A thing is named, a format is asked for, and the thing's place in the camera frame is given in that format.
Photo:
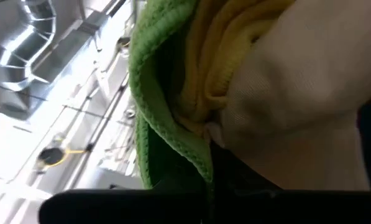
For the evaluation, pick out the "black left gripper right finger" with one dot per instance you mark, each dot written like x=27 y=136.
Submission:
x=297 y=207

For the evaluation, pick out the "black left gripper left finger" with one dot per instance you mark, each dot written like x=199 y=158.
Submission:
x=126 y=207

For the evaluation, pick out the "pale pink towel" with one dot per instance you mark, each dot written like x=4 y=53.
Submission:
x=297 y=93

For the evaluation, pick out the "green microfibre towel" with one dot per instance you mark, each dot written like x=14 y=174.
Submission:
x=148 y=77

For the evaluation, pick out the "yellow microfibre towel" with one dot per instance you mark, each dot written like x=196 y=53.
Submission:
x=210 y=62

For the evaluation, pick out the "silver ventilation duct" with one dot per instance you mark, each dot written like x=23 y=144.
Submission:
x=23 y=46

